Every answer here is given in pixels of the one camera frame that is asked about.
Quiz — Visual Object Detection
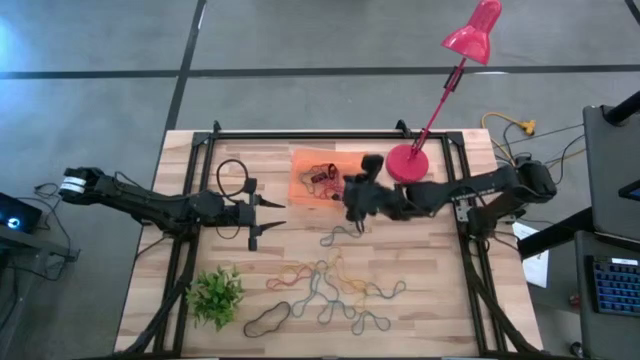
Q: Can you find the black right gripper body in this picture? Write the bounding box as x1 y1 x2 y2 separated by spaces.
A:
342 154 406 224

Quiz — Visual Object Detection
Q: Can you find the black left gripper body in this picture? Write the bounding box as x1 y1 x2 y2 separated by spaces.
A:
227 177 258 252

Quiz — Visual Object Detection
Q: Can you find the orange translucent plastic bin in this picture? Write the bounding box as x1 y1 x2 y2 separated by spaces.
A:
288 147 369 209

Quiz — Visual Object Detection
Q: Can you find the red desk lamp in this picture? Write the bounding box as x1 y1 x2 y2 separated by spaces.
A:
385 0 504 185

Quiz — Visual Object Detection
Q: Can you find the green artificial plant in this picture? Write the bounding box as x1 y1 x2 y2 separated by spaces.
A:
185 264 246 333

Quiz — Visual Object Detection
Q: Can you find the white paper sheet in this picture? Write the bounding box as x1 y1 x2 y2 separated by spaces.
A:
512 222 550 289

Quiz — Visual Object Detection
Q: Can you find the black desk leg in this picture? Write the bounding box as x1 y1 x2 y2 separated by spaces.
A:
517 207 596 259

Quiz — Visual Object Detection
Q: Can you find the grey metal stand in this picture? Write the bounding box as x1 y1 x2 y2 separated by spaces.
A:
0 224 81 264

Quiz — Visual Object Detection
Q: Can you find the black laptop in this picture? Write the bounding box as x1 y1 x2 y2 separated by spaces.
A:
0 192 44 234

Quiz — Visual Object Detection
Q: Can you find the dark grey desk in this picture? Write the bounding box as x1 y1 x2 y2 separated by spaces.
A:
573 229 640 360

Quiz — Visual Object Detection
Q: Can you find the black tablet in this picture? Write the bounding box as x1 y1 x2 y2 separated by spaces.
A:
618 178 640 202

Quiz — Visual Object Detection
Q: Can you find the backlit keyboard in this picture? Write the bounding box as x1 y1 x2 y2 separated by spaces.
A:
591 254 640 317

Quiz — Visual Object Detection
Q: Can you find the black pole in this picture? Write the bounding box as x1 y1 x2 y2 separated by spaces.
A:
602 89 640 126

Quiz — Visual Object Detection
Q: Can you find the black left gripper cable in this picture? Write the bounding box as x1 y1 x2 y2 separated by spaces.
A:
216 158 250 199

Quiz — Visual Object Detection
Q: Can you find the black aluminium table frame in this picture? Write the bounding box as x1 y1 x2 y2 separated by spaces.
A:
119 119 544 359

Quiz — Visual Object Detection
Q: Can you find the yellow extension cord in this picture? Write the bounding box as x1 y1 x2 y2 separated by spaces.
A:
480 112 537 166

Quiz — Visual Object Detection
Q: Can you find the black floor cable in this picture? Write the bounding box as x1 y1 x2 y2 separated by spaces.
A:
33 182 74 251

